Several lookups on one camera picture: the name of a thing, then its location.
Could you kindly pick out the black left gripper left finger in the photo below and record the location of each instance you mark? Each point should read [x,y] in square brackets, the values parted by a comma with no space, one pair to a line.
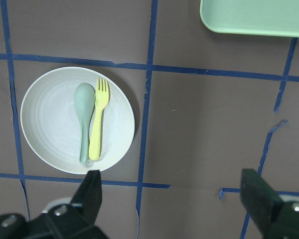
[88,198]

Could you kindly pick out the yellow plastic fork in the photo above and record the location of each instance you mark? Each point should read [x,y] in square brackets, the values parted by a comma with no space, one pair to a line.
[102,97]

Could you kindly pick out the sage green spoon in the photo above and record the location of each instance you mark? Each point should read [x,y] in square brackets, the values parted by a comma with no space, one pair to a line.
[84,104]

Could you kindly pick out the white round plate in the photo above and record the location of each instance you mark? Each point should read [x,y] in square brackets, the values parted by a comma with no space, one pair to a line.
[51,128]

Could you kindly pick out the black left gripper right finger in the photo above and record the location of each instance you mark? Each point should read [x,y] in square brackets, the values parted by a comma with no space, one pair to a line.
[261,202]

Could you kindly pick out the mint green tray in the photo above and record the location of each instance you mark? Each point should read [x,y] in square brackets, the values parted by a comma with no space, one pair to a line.
[252,17]

